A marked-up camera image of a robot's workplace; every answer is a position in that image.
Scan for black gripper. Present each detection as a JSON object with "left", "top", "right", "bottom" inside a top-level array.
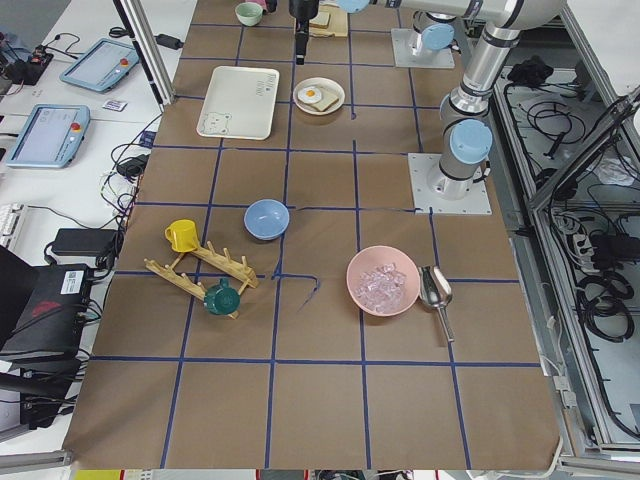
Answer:
[{"left": 289, "top": 0, "right": 319, "bottom": 65}]

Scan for bread slice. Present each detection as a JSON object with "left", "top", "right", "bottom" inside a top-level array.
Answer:
[
  {"left": 309, "top": 11, "right": 331, "bottom": 29},
  {"left": 309, "top": 86, "right": 341, "bottom": 112}
]

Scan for white round plate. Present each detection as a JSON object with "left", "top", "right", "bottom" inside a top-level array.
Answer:
[{"left": 292, "top": 77, "right": 346, "bottom": 116}]

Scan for light green bowl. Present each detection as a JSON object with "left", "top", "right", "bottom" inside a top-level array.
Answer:
[{"left": 235, "top": 1, "right": 263, "bottom": 27}]

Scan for fried egg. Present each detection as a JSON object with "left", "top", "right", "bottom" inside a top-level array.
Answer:
[{"left": 297, "top": 85, "right": 323, "bottom": 105}]

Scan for cream rectangular tray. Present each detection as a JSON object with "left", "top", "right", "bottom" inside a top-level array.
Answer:
[{"left": 196, "top": 66, "right": 280, "bottom": 140}]

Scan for small black adapter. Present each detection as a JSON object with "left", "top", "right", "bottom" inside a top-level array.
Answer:
[{"left": 155, "top": 34, "right": 184, "bottom": 50}]

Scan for far teach pendant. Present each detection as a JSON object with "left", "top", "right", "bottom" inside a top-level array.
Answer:
[{"left": 60, "top": 38, "right": 139, "bottom": 93}]

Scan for teach pendant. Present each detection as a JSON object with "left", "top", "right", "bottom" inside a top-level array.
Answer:
[
  {"left": 60, "top": 38, "right": 139, "bottom": 93},
  {"left": 6, "top": 104, "right": 91, "bottom": 169}
]

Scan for blue bowl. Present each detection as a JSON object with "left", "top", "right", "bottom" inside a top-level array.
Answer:
[{"left": 244, "top": 199, "right": 290, "bottom": 241}]

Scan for yellow mug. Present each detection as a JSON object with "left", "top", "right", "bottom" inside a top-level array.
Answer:
[{"left": 164, "top": 219, "right": 200, "bottom": 253}]

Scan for pink bowl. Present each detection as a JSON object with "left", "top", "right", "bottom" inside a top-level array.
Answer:
[{"left": 346, "top": 246, "right": 421, "bottom": 316}]

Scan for wooden mug rack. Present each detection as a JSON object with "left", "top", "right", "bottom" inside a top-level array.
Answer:
[{"left": 144, "top": 241, "right": 259, "bottom": 319}]

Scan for near teach pendant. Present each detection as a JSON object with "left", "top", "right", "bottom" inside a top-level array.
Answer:
[{"left": 6, "top": 104, "right": 91, "bottom": 169}]

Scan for ice cubes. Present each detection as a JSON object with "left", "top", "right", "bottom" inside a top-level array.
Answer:
[{"left": 355, "top": 264, "right": 407, "bottom": 313}]

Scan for brown paper table cover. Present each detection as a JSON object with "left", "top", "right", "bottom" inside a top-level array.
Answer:
[{"left": 64, "top": 1, "right": 559, "bottom": 470}]

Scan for green mug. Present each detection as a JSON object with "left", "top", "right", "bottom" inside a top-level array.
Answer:
[{"left": 203, "top": 278, "right": 240, "bottom": 315}]

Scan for metal scoop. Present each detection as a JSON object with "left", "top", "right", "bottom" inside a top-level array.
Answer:
[{"left": 419, "top": 265, "right": 454, "bottom": 343}]

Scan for black power adapter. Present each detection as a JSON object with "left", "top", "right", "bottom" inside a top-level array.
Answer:
[{"left": 51, "top": 228, "right": 116, "bottom": 257}]

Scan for black computer box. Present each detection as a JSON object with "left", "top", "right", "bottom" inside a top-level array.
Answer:
[{"left": 1, "top": 247, "right": 93, "bottom": 362}]

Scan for aluminium frame post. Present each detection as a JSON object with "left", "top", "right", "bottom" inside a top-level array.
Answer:
[{"left": 113, "top": 0, "right": 175, "bottom": 106}]

